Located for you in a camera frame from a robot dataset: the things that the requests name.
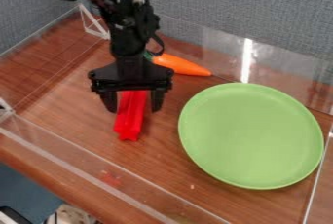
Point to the clear acrylic enclosure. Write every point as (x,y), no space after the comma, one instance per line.
(57,136)

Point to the red star-shaped bar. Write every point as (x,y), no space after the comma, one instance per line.
(130,116)

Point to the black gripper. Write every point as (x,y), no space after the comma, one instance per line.
(132,74)

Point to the green plate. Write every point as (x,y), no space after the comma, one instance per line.
(251,136)

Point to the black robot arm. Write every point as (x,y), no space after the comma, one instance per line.
(133,23)

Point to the orange toy carrot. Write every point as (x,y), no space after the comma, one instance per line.
(180,65)

